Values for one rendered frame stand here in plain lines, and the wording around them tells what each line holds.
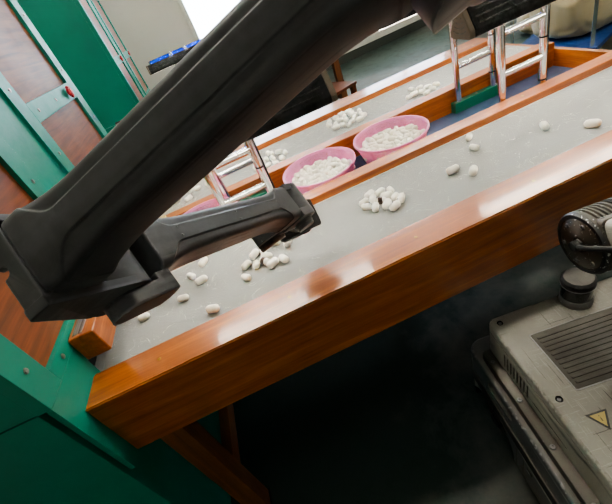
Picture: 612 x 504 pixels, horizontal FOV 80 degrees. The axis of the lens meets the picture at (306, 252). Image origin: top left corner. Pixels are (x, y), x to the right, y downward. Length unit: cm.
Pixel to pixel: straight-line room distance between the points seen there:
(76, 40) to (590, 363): 352
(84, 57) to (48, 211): 331
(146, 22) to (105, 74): 241
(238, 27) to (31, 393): 74
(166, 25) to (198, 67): 564
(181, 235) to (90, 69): 320
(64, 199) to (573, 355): 97
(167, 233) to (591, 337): 92
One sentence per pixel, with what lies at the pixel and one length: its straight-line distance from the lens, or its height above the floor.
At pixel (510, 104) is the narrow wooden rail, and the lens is 140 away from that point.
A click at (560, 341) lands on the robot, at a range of 103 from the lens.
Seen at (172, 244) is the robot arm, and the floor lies 113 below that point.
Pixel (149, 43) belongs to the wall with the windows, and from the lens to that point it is 589.
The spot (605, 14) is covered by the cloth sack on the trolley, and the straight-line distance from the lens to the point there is 385.
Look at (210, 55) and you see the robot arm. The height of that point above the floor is 128.
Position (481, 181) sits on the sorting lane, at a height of 74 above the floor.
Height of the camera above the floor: 130
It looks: 35 degrees down
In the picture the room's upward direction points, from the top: 24 degrees counter-clockwise
